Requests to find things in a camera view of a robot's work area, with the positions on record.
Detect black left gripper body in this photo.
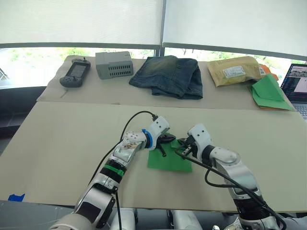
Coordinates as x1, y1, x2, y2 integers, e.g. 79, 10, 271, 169
155, 133, 169, 150

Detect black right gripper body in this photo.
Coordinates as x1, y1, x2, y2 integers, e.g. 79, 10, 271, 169
185, 135, 200, 157

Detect green paper sheet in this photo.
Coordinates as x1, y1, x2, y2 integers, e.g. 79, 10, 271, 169
146, 132, 193, 173

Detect beige table cover sheet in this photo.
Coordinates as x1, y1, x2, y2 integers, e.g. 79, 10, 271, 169
0, 101, 307, 213
35, 54, 301, 111

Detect folded blue denim jeans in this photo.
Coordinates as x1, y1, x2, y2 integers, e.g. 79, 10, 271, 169
129, 55, 204, 100

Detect silver robot torso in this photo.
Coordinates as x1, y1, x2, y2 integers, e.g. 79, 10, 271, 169
109, 207, 240, 230

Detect brown padded mailing envelope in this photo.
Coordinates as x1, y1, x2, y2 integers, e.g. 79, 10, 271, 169
206, 56, 267, 88

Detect grey vented plastic box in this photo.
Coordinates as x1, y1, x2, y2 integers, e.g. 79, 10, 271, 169
95, 51, 133, 80

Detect green paper stack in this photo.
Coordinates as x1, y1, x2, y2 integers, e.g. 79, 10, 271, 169
248, 73, 295, 112

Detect black handheld remote controller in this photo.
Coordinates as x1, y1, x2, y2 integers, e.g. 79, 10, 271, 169
59, 56, 92, 88

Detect open laptop computer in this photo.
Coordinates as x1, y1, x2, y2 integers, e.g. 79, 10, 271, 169
280, 63, 307, 122

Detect white roller blind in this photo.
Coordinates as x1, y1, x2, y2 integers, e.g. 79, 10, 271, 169
162, 0, 307, 58
0, 0, 162, 50

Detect blue tape piece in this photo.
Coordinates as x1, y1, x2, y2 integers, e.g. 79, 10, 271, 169
7, 192, 26, 203

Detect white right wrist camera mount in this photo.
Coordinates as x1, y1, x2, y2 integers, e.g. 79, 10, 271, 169
187, 123, 214, 159

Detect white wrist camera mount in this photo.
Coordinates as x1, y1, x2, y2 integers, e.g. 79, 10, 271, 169
149, 116, 170, 145
187, 123, 214, 159

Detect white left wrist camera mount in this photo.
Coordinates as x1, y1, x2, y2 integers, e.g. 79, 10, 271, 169
149, 116, 170, 145

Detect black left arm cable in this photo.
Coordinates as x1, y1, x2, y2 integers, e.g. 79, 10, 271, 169
88, 111, 158, 230

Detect grey window frame post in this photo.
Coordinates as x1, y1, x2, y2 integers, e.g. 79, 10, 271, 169
153, 0, 166, 58

